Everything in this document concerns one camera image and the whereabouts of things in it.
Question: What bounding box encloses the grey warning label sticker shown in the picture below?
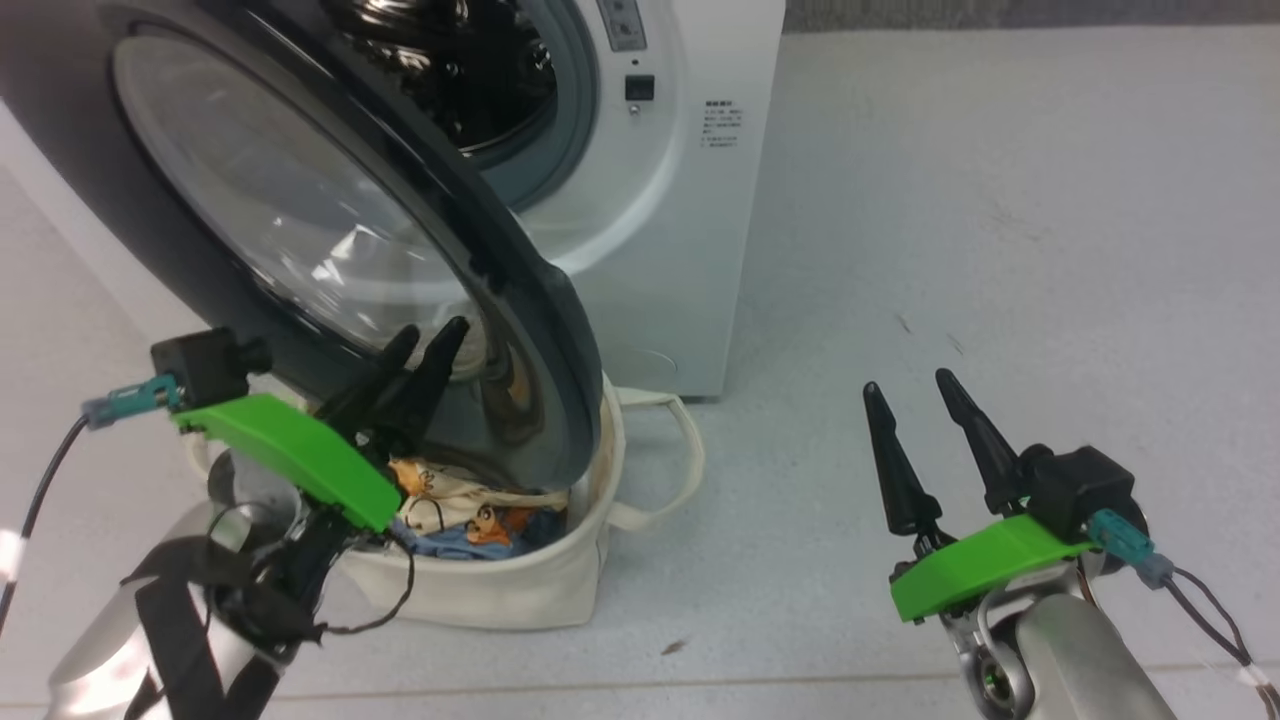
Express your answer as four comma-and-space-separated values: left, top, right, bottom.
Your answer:
597, 0, 648, 52

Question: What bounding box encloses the blue cartoon print garment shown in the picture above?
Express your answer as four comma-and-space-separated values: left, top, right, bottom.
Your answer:
385, 455, 571, 561

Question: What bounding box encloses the small printed text label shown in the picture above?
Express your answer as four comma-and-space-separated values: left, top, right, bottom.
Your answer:
703, 98, 743, 150

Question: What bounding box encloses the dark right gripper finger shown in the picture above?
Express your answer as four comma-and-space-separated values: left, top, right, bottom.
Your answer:
935, 368, 1026, 516
863, 381, 943, 536

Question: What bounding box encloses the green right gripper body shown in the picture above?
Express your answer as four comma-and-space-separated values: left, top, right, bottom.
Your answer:
890, 515, 1096, 623

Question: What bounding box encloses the white front-load washing machine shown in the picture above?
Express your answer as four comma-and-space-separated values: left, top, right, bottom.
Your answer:
0, 0, 786, 401

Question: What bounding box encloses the cream canvas laundry basket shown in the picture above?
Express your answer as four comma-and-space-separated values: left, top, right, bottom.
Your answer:
185, 375, 706, 631

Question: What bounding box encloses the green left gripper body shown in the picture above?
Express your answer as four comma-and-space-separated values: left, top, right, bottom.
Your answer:
172, 393, 403, 533

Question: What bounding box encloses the black round glass washer door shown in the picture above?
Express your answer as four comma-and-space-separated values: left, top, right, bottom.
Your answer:
0, 0, 604, 493

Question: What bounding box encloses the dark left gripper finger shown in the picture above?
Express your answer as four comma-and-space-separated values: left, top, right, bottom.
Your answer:
315, 323, 421, 438
375, 316, 471, 451

